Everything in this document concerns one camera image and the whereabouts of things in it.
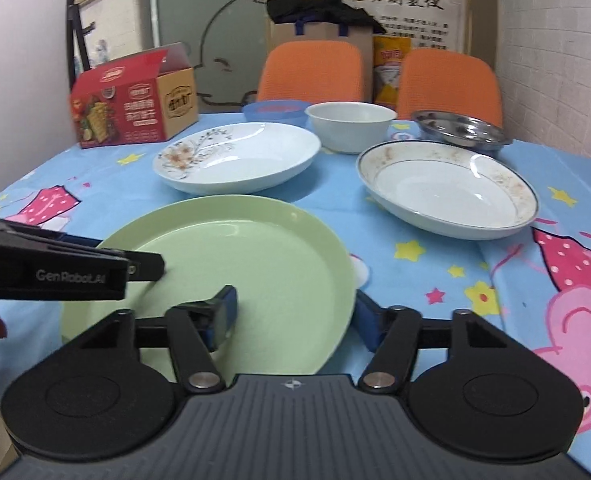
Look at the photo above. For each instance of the light green plate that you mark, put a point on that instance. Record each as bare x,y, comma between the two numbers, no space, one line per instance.
294,279

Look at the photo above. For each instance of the black cloth on bag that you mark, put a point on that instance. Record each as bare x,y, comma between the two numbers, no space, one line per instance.
321,11

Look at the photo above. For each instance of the stainless steel bowl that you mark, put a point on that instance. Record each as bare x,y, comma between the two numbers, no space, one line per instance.
460,130

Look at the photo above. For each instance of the left orange chair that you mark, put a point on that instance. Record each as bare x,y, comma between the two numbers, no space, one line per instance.
312,71

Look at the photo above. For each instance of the blue translucent bowl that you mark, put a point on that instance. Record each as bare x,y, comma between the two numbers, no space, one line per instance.
289,112

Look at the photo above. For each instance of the yellow snack bag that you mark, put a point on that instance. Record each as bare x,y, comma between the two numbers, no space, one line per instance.
388,56

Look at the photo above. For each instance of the white floral oval plate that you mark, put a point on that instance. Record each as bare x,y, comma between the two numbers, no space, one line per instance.
237,159

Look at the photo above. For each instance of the orange chair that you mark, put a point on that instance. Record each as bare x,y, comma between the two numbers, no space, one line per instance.
451,82
312,71

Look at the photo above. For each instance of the brown paper bag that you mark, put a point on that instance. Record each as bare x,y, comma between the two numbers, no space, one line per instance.
360,37

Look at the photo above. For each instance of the right orange chair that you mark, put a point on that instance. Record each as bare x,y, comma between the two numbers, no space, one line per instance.
451,82

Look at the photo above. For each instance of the red cracker box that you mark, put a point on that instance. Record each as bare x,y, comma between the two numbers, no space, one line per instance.
146,97

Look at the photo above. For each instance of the white gold-rimmed deep plate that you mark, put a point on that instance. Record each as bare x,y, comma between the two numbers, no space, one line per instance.
448,191

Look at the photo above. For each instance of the white ribbed bowl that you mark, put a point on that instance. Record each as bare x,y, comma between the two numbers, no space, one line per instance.
350,127

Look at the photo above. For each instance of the poster with chinese text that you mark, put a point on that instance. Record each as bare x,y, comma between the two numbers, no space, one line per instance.
435,24

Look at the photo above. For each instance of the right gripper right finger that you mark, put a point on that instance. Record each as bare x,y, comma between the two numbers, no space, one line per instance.
392,335

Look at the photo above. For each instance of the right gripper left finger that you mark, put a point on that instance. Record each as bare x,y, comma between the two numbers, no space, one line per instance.
195,330

